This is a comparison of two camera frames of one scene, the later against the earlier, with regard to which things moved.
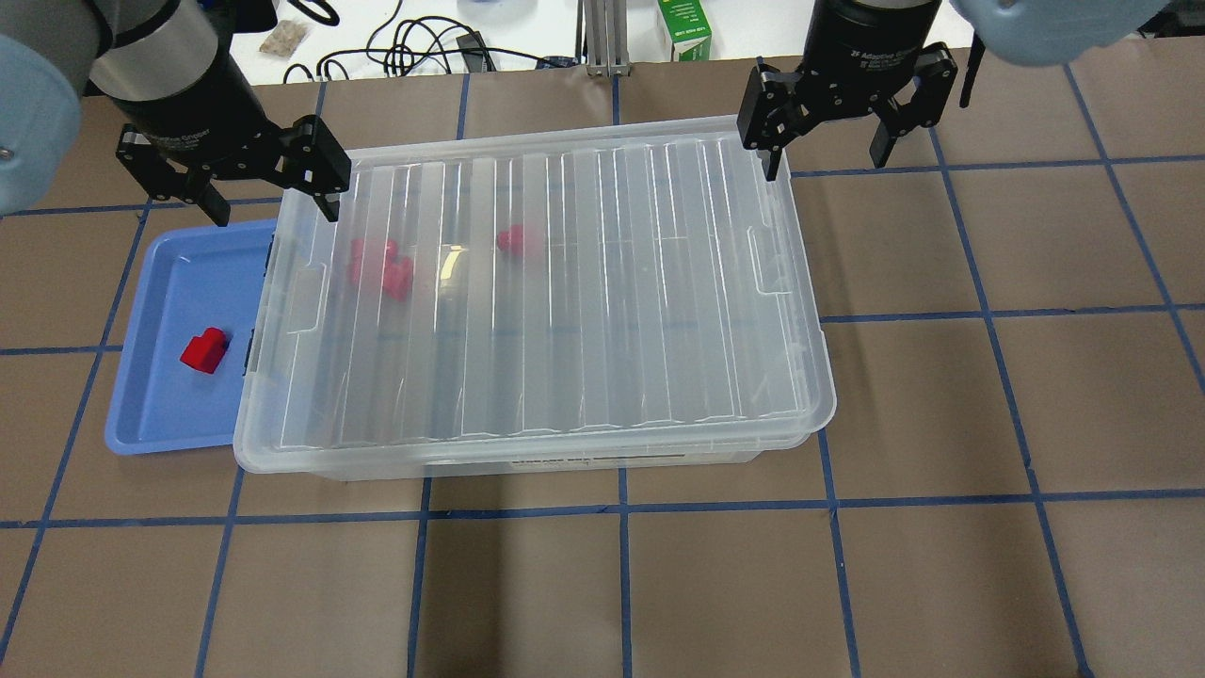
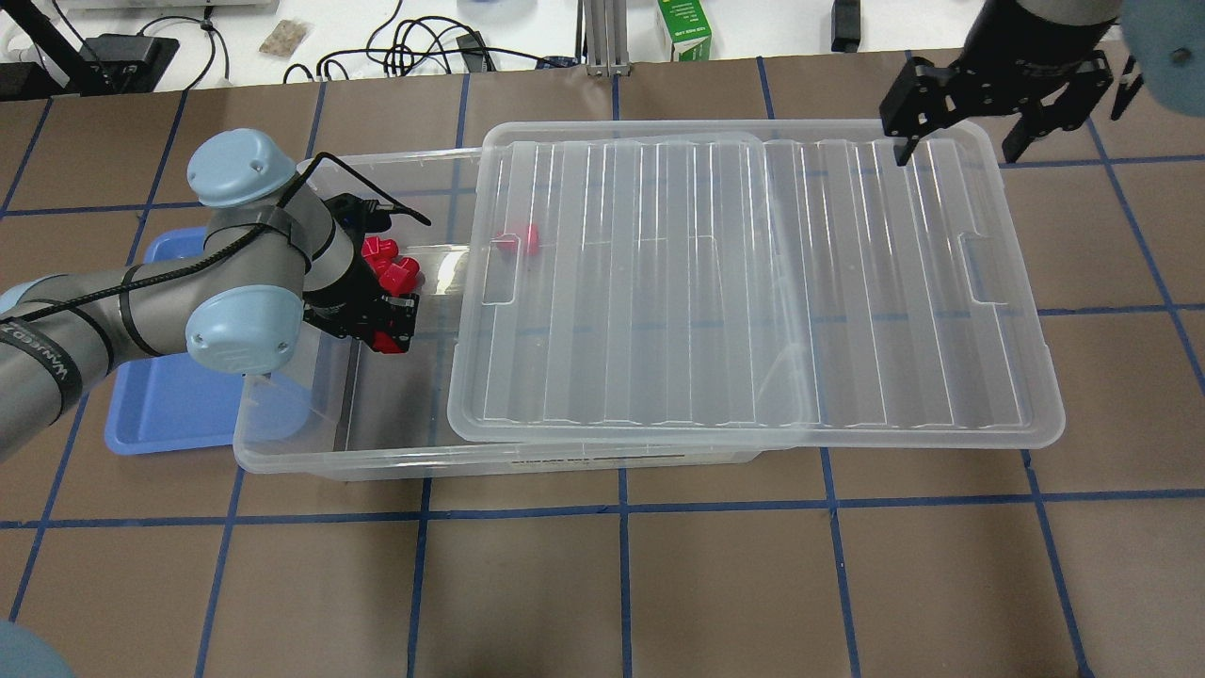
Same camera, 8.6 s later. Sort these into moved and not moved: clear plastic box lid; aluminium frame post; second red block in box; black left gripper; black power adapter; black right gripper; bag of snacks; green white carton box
Moved: black right gripper; black left gripper; clear plastic box lid
Not moved: bag of snacks; green white carton box; aluminium frame post; second red block in box; black power adapter
